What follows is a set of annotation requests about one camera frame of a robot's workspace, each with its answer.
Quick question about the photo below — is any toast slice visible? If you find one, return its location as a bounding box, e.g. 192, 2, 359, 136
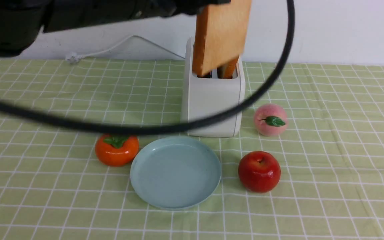
192, 0, 252, 77
217, 56, 239, 79

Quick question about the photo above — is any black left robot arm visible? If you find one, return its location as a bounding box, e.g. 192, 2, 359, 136
0, 0, 230, 57

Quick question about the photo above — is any white two-slot toaster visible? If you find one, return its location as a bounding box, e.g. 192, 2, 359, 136
180, 37, 245, 138

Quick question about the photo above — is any light blue round plate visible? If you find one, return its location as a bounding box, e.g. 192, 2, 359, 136
130, 136, 222, 211

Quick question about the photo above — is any pink peach with leaf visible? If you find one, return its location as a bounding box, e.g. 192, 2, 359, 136
254, 104, 288, 136

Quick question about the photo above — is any orange persimmon with green leaves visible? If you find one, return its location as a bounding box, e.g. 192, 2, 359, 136
94, 135, 140, 167

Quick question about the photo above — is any red apple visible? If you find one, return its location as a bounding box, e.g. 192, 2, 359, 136
238, 151, 282, 193

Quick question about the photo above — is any green checkered tablecloth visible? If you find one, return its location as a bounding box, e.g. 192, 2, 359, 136
0, 64, 384, 240

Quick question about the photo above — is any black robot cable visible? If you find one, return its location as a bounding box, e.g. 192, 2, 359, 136
0, 0, 295, 136

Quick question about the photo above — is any white power cord with plug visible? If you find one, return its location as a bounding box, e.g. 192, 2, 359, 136
65, 35, 186, 64

